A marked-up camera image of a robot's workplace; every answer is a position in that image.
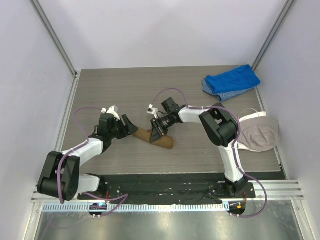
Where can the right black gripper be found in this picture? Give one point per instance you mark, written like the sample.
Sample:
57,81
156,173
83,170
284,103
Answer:
156,134

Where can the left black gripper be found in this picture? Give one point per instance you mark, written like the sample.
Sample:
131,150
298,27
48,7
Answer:
130,128

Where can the brown cloth napkin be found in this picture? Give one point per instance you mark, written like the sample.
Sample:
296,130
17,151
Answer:
166,142

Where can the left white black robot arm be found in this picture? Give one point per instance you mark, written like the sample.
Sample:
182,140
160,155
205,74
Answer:
60,177

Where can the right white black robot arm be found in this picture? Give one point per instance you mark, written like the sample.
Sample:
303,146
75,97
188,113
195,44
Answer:
221,127

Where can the blue white checkered cloth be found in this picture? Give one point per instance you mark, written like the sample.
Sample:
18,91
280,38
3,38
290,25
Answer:
222,97

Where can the grey white cap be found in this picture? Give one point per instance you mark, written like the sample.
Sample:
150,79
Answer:
259,132

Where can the blue folded cloth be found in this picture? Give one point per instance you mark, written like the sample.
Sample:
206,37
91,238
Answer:
234,80

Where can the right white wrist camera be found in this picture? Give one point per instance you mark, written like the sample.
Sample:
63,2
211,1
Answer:
152,111

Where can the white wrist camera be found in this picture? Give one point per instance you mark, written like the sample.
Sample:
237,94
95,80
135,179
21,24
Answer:
152,111
113,110

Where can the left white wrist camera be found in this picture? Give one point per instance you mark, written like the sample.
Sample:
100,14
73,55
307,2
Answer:
113,110

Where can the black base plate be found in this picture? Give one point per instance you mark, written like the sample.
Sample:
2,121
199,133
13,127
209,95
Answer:
168,189

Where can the slotted white cable duct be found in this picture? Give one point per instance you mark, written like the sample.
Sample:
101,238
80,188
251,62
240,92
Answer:
95,207

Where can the left aluminium frame post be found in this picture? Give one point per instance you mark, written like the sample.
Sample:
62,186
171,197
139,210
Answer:
53,36

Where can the aluminium frame post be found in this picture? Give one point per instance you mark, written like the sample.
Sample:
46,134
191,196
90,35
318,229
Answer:
53,36
281,18

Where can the right aluminium frame post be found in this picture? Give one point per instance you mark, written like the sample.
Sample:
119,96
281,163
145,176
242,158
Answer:
281,18

